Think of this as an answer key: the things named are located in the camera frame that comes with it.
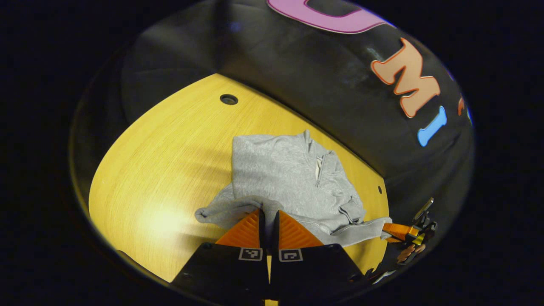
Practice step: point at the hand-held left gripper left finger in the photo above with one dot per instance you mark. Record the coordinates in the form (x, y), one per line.
(229, 272)

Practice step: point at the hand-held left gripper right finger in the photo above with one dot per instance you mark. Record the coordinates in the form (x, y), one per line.
(314, 272)

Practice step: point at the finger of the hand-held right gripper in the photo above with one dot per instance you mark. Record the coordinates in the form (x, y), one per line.
(397, 230)

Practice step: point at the grey zip-neck sweater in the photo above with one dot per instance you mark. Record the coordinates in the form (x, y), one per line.
(280, 170)

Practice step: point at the black backdrop cloth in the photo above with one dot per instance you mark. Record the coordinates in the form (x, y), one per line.
(297, 76)

